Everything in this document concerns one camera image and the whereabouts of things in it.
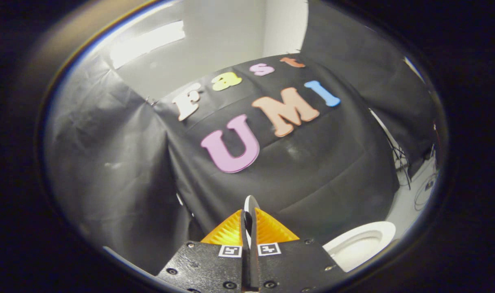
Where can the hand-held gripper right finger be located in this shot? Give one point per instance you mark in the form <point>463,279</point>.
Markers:
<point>296,266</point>

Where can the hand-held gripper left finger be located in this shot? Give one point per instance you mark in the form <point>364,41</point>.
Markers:
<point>202,268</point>

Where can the white toilet lid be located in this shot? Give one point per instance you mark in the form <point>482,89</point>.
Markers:
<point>252,203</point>

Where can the white toilet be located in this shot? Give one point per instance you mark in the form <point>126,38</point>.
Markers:
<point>353,248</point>

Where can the black backdrop cloth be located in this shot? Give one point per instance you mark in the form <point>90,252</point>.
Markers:
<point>312,171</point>

